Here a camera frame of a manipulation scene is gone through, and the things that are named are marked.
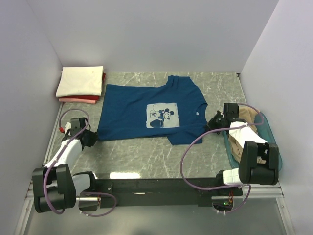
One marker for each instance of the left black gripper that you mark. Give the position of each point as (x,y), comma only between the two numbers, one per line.
(93,137)

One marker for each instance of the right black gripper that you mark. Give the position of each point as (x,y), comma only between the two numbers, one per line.
(211,125)

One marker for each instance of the blue printed t shirt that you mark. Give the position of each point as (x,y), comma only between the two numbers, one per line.
(175,110)

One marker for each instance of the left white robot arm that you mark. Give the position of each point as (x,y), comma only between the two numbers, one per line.
(54,181)

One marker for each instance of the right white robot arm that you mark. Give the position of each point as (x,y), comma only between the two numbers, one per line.
(259,163)

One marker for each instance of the tan t shirt in bin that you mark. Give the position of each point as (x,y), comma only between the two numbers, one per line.
(248,114)

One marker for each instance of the teal plastic bin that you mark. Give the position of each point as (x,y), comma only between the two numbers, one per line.
(264,131)

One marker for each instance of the folded pink t shirt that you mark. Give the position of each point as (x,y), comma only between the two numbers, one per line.
(78,100)

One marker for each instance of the folded cream t shirt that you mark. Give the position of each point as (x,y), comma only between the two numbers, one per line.
(80,81)

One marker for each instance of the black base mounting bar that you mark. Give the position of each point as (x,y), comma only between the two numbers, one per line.
(154,192)

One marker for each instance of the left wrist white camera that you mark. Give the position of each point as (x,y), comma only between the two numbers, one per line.
(65,128)

